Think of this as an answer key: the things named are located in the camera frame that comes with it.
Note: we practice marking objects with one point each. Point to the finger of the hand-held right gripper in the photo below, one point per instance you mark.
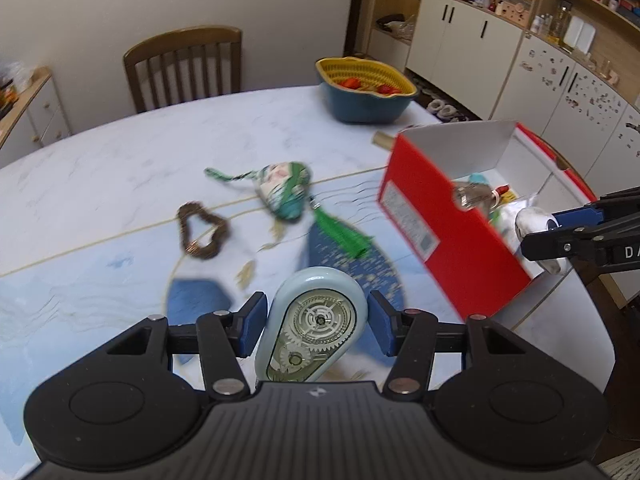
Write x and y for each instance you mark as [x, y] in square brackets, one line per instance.
[575, 217]
[550, 245]

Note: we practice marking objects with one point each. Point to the low white cabinet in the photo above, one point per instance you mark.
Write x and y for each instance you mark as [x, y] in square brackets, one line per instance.
[390, 47]

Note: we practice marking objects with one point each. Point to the light green correction tape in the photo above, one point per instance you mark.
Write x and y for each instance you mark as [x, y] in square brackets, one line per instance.
[312, 320]

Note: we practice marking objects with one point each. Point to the pink wooden box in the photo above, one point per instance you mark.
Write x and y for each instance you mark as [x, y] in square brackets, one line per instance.
[512, 10]

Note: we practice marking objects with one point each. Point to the red cardboard box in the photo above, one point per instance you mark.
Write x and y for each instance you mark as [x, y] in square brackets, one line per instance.
[450, 240]

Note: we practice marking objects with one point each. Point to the white plush brooch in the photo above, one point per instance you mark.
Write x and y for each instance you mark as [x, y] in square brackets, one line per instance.
[532, 219]

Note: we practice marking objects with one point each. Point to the yellow strainer basket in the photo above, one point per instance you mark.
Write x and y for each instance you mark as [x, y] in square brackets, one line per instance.
[372, 70]

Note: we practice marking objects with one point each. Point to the white square container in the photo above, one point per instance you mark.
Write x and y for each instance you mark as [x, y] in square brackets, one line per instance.
[580, 35]

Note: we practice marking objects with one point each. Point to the red fruit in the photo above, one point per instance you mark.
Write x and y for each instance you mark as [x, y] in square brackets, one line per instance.
[350, 83]
[389, 89]

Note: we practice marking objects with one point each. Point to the wooden stick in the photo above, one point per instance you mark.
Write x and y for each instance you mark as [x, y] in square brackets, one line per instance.
[384, 140]

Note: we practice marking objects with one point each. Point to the green tasselled fabric sachet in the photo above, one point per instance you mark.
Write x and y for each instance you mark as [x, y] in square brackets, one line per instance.
[282, 190]

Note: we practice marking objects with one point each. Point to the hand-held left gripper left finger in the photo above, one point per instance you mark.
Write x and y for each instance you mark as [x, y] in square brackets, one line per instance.
[254, 321]

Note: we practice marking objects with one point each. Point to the white wall cabinet unit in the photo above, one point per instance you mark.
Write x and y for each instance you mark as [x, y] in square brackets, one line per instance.
[450, 35]

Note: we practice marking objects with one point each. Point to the grey slipper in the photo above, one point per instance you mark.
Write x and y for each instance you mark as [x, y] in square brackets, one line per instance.
[447, 112]
[434, 106]

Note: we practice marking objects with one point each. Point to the white sideboard cabinet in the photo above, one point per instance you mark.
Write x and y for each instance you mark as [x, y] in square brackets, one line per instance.
[37, 115]

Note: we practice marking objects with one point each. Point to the cluster of small ornaments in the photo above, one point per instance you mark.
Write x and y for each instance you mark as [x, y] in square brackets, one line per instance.
[9, 87]

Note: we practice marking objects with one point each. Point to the blue plastic basin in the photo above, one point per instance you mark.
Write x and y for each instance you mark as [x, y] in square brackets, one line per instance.
[365, 107]

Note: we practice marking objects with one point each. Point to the brown wooden chair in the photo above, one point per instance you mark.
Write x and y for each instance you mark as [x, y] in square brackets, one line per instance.
[182, 67]

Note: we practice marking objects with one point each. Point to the clear glass bottle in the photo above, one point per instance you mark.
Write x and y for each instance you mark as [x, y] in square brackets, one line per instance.
[561, 20]

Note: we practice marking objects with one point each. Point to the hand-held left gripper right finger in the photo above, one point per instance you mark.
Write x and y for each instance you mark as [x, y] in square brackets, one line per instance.
[380, 324]

